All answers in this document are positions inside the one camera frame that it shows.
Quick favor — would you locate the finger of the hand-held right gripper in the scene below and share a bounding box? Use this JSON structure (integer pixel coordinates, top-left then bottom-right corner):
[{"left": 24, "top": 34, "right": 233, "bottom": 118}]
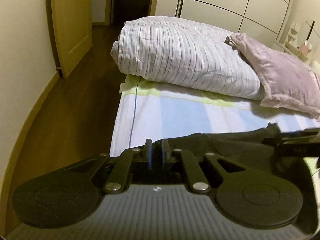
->
[
  {"left": 262, "top": 134, "right": 320, "bottom": 145},
  {"left": 281, "top": 128, "right": 320, "bottom": 137}
]

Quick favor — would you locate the striped white duvet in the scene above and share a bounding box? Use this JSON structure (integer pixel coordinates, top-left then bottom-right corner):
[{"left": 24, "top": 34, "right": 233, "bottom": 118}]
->
[{"left": 111, "top": 16, "right": 265, "bottom": 102}]

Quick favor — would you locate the small tiered shelf organizer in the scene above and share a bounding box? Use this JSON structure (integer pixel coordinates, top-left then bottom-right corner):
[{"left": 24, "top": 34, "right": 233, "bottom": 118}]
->
[{"left": 285, "top": 22, "right": 300, "bottom": 48}]

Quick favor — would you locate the oval mirror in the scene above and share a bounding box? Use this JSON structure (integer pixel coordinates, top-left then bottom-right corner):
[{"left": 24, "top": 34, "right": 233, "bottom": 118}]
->
[{"left": 299, "top": 19, "right": 320, "bottom": 48}]

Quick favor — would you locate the wooden door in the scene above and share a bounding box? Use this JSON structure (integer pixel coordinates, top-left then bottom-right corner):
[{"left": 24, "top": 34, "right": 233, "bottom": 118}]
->
[{"left": 50, "top": 0, "right": 93, "bottom": 78}]

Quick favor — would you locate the dark doorway frame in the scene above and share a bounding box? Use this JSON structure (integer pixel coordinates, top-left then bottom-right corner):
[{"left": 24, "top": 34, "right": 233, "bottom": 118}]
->
[{"left": 106, "top": 0, "right": 160, "bottom": 27}]

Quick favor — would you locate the checked blue green bed sheet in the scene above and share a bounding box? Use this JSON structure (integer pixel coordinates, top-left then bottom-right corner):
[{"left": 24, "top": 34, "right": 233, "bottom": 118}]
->
[{"left": 110, "top": 75, "right": 320, "bottom": 158}]

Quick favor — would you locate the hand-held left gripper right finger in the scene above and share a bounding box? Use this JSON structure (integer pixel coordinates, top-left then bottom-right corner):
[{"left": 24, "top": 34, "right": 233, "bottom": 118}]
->
[{"left": 161, "top": 139, "right": 250, "bottom": 193}]

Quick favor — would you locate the dark charcoal garment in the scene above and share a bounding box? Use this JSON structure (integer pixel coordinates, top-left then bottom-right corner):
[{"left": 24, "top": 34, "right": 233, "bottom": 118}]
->
[{"left": 155, "top": 123, "right": 313, "bottom": 180}]

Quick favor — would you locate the white dresser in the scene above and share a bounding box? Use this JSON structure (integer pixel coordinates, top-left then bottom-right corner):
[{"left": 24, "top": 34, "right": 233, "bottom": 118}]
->
[{"left": 275, "top": 40, "right": 313, "bottom": 63}]

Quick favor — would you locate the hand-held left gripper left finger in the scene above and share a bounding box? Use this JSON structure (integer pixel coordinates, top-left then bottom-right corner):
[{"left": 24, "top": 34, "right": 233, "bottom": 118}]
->
[{"left": 65, "top": 139, "right": 153, "bottom": 194}]

